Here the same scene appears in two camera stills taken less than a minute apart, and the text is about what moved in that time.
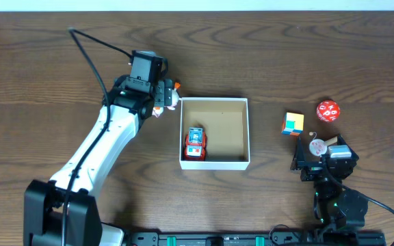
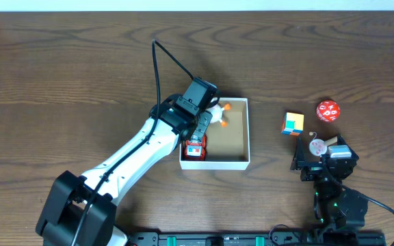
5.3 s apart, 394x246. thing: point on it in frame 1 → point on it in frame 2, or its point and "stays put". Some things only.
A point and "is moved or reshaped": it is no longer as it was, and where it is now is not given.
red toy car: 195,144 stays put
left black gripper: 161,94 → 200,128
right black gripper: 312,169 stays put
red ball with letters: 328,111 stays put
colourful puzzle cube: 293,124 stays put
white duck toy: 158,111 is moved or reshaped
